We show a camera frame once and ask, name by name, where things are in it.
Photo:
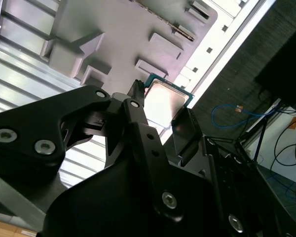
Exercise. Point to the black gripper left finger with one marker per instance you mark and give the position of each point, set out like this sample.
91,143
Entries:
27,128

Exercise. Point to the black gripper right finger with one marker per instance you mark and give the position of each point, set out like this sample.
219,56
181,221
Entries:
227,187

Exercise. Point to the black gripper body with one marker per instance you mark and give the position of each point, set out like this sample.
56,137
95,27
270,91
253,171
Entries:
108,209

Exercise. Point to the silver CPU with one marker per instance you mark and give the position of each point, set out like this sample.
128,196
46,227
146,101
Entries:
162,103

